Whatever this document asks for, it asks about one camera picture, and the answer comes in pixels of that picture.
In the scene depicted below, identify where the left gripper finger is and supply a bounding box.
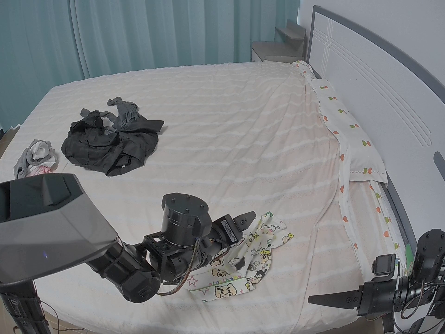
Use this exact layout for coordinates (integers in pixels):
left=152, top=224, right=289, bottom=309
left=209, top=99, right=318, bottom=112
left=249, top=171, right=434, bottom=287
left=234, top=212, right=258, bottom=230

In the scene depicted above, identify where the white printed pillow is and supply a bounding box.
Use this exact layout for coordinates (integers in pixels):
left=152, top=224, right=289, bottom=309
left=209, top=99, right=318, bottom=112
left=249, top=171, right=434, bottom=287
left=294, top=59, right=388, bottom=185

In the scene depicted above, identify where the grey and white garment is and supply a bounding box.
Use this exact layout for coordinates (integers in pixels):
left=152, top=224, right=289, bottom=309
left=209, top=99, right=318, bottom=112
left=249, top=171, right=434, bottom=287
left=13, top=139, right=58, bottom=179

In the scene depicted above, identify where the bed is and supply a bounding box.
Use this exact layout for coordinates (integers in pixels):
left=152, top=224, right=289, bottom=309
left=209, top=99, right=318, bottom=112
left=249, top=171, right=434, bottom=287
left=0, top=4, right=445, bottom=330

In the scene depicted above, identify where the blue-green curtain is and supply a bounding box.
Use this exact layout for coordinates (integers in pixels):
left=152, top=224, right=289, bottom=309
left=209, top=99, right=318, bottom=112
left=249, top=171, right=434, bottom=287
left=0, top=0, right=87, bottom=128
left=70, top=0, right=301, bottom=79

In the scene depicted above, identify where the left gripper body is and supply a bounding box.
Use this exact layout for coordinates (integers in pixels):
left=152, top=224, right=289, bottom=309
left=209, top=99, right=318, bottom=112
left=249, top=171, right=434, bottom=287
left=193, top=214, right=244, bottom=269

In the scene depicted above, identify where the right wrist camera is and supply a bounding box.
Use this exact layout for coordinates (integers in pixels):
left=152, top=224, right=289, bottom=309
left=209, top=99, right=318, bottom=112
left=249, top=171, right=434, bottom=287
left=371, top=254, right=397, bottom=283

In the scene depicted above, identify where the white printed pyjama top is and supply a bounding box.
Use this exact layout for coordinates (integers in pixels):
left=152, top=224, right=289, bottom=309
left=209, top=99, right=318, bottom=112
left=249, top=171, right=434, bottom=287
left=186, top=212, right=295, bottom=303

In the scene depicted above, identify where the grey bedside table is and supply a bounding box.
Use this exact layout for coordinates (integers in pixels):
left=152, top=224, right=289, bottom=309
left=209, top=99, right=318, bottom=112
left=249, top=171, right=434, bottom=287
left=251, top=19, right=306, bottom=62

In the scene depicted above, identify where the black garment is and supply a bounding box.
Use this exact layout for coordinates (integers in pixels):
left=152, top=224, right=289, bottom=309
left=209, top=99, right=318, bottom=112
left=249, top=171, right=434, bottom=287
left=61, top=108, right=165, bottom=177

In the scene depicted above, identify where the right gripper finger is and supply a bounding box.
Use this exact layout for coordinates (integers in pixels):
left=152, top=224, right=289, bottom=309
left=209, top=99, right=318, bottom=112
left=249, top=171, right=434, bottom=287
left=308, top=290, right=363, bottom=310

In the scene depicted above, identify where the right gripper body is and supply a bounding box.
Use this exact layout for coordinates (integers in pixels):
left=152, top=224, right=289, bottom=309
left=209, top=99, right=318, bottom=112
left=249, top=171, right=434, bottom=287
left=357, top=279, right=400, bottom=316

